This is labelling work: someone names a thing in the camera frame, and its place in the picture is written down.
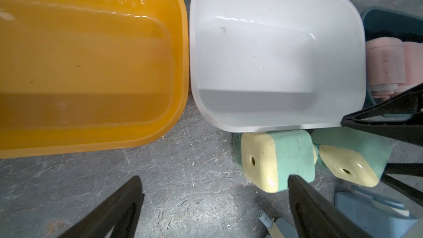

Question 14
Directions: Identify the yellow plastic storage tub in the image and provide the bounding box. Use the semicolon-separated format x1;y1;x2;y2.
1;0;189;159

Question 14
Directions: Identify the pink sharpener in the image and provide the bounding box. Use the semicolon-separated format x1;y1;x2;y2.
366;37;406;98
394;42;423;95

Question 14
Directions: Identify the blue sharpener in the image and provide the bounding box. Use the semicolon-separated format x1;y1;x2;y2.
258;210;299;238
335;186;419;238

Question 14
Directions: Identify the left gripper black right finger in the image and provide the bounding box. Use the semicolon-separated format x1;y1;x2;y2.
288;175;369;238

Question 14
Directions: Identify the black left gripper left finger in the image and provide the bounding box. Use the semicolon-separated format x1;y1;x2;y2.
60;176;144;238

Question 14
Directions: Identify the blue sharpener centre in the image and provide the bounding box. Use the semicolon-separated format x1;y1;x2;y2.
258;210;299;238

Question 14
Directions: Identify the white plastic storage tub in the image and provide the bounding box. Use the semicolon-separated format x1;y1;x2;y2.
189;0;366;133

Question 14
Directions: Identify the blue sharpener upper right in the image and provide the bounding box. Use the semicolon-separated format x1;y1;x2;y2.
335;186;419;238

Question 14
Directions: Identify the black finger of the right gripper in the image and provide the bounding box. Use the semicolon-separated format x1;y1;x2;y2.
379;162;423;207
340;84;423;146

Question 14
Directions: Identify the green sharpener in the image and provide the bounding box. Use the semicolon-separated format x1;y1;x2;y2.
311;127;392;187
232;130;318;193

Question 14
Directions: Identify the dark teal storage tub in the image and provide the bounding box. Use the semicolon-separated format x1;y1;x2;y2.
361;7;423;108

